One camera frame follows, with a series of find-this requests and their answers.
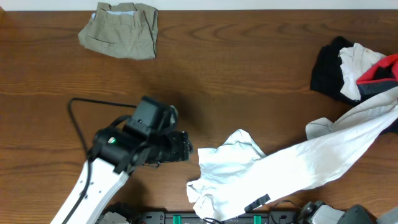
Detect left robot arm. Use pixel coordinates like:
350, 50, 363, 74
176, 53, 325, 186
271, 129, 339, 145
52, 127, 193, 223

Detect white t-shirt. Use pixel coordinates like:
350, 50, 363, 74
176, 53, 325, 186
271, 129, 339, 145
187, 105, 395, 219

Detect black red garment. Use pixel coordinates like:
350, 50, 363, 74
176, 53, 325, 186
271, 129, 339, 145
356, 54, 397, 133

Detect white patterned garment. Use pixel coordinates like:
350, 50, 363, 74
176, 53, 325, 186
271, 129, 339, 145
338, 43, 386, 101

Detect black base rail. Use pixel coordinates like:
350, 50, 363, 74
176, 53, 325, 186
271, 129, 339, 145
96, 211, 299, 224

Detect left black cable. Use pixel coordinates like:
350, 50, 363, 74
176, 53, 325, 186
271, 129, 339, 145
62, 97, 137, 224

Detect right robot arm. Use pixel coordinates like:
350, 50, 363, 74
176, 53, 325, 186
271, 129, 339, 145
295, 201, 397, 224

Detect folded khaki shorts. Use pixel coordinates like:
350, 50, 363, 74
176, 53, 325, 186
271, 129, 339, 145
78, 2, 159, 60

